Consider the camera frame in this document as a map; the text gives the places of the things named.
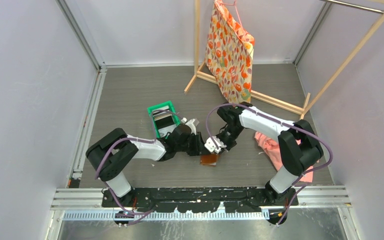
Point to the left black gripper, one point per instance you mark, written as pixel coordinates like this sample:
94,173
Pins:
199,147

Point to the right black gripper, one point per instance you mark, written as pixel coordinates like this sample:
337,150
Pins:
229,146

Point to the green plastic bin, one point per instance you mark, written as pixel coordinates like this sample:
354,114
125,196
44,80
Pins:
163,117

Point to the brown leather card holder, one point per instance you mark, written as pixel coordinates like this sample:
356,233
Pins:
209,160

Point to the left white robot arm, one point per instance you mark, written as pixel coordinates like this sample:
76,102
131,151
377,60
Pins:
111,154

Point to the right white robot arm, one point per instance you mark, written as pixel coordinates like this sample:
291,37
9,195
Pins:
299,149

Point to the pink cloth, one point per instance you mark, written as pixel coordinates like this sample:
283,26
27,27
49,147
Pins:
271,148

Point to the floral fabric bag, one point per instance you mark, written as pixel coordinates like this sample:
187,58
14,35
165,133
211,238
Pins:
229,54

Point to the pink hanger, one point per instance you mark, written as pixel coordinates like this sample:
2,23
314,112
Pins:
231,13

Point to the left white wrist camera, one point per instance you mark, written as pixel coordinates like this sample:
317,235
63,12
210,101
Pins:
191,123

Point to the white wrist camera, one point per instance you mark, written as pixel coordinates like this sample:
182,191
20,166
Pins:
191,123
214,145

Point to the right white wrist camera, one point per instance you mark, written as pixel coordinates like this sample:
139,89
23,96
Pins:
214,145

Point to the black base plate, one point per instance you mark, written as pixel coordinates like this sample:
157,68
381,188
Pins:
245,199

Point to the aluminium frame rail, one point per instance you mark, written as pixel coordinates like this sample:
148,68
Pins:
99,204

